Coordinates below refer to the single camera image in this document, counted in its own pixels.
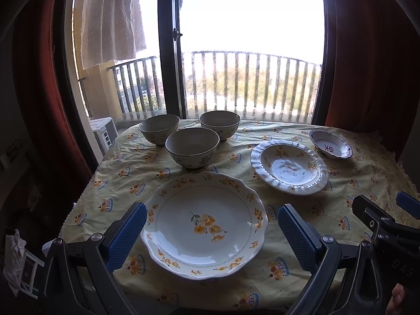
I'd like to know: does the large yellow flower plate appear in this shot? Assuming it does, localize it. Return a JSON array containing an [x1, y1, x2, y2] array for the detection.
[[141, 172, 268, 280]]

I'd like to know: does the red curtain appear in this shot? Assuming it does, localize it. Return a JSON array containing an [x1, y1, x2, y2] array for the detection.
[[39, 0, 97, 181], [325, 0, 419, 135]]

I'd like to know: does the white rack with bag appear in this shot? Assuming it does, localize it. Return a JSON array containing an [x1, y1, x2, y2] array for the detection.
[[3, 230, 45, 299]]

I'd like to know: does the red curtain right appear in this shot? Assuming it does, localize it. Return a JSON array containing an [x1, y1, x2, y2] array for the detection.
[[325, 0, 419, 135]]

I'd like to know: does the person's hand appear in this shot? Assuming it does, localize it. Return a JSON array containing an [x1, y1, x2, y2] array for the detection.
[[386, 284, 406, 315]]

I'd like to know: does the beaded rim floral plate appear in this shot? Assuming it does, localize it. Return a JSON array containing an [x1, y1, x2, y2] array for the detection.
[[250, 139, 329, 196]]

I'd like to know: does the red curtain left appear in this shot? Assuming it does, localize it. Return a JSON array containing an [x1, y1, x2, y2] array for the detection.
[[39, 0, 97, 181]]

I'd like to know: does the balcony railing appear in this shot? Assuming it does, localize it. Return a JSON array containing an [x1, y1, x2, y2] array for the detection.
[[77, 50, 323, 123]]

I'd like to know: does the white air conditioner unit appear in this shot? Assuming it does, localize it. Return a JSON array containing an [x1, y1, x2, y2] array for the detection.
[[89, 117, 118, 156]]

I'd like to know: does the red pattern white dish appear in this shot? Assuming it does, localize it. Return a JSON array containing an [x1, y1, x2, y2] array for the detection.
[[309, 129, 353, 159]]

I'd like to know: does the black window frame post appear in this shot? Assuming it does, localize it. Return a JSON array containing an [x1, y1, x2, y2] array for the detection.
[[157, 0, 187, 119]]

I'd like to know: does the hanging white cloth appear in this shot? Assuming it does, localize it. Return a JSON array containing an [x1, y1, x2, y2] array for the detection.
[[81, 0, 147, 69]]

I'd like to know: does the yellow patterned tablecloth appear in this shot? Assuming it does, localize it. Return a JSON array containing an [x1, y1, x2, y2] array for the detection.
[[61, 121, 419, 314]]

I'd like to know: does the floral bowl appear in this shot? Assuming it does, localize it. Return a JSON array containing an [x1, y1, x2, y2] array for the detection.
[[139, 114, 180, 146], [165, 127, 220, 170], [199, 110, 241, 141]]

